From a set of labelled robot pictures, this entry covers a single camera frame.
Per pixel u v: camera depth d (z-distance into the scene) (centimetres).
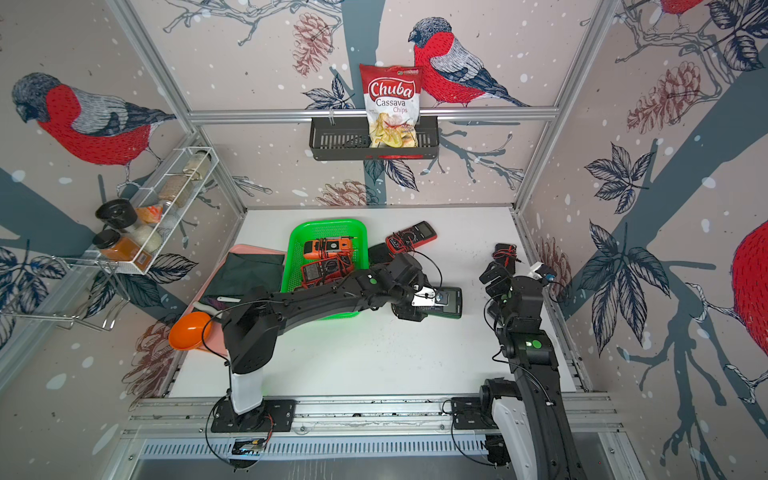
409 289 71
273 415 73
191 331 86
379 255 103
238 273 100
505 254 101
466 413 73
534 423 45
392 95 82
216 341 87
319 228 104
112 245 59
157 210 70
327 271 95
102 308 68
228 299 95
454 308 80
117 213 62
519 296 54
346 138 95
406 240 105
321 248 101
